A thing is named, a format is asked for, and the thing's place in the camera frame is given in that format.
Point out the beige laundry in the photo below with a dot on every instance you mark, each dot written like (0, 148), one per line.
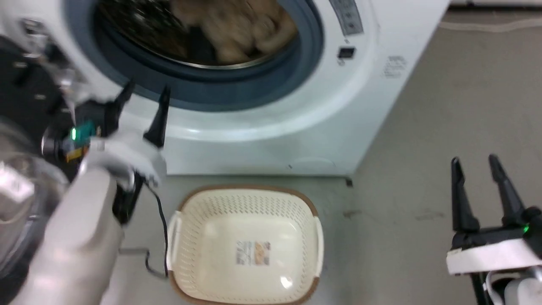
(237, 29)

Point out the washing machine glass door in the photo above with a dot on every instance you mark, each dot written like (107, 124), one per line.
(25, 93)

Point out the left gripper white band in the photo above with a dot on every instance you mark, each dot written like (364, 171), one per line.
(123, 154)

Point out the cream perforated laundry basket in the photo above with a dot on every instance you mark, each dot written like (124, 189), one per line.
(245, 237)

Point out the paper label sticker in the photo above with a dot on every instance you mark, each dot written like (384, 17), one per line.
(253, 253)

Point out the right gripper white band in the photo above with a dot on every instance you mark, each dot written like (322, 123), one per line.
(491, 252)

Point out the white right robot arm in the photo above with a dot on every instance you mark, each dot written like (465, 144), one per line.
(523, 292)

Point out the white front-load washing machine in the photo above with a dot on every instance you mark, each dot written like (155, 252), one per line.
(271, 135)

